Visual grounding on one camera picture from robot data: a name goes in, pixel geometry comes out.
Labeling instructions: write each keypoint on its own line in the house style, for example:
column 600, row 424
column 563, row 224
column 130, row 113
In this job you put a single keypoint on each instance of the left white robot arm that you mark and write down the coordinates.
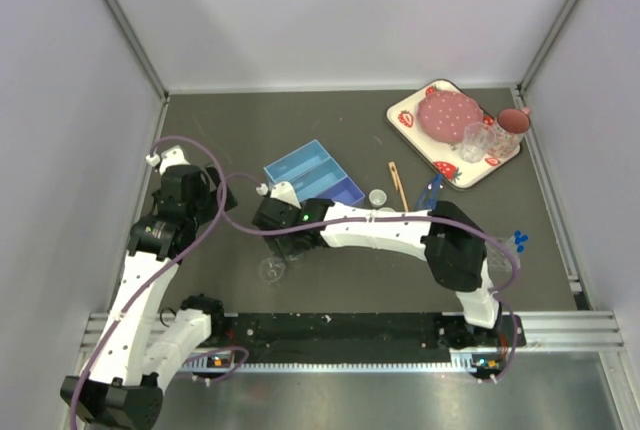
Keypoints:
column 122, row 384

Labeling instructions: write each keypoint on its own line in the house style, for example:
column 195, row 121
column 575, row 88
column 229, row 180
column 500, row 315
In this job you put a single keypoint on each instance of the wooden tongs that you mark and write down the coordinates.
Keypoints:
column 398, row 184

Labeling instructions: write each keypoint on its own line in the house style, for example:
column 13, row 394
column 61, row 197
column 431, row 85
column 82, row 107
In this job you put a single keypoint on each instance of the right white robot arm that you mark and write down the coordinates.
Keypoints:
column 444, row 238

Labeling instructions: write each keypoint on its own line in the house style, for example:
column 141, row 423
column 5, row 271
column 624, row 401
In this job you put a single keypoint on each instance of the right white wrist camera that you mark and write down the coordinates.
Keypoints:
column 283, row 192

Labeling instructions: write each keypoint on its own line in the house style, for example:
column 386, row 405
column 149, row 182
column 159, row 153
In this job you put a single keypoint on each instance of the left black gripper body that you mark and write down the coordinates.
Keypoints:
column 207, row 205

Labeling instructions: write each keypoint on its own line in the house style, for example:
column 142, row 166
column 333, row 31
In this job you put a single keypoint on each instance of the pink dotted plate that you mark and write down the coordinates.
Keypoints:
column 443, row 115

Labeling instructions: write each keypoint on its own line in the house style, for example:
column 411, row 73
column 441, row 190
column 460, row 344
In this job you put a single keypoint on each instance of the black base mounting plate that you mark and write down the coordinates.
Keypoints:
column 365, row 338

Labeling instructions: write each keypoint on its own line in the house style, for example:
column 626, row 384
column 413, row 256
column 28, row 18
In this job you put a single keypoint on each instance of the small white crucible cup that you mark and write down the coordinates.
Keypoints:
column 377, row 198

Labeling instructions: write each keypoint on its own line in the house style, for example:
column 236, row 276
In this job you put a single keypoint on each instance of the strawberry pattern tray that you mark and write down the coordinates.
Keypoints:
column 443, row 158

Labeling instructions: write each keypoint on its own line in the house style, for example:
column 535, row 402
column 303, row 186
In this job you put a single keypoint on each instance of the light blue drawer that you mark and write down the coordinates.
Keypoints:
column 296, row 163
column 318, row 179

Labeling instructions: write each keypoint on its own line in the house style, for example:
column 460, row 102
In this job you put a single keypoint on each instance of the clear acrylic test tube rack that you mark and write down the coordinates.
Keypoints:
column 498, row 262

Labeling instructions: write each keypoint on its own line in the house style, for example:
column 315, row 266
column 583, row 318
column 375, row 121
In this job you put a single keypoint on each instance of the pink strawberry mug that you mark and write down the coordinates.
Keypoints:
column 510, row 127

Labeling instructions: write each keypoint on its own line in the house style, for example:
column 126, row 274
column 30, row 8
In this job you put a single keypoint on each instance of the clear drinking glass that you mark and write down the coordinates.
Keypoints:
column 478, row 138

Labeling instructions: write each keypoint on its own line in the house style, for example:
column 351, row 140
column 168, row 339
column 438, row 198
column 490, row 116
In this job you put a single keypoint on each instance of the clear glass dish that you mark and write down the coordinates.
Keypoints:
column 271, row 270

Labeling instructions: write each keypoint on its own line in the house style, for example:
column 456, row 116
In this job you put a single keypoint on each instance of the purple drawer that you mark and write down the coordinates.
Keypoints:
column 346, row 191

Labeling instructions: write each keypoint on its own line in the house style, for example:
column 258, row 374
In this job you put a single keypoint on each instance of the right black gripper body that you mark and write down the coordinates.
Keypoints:
column 287, row 243

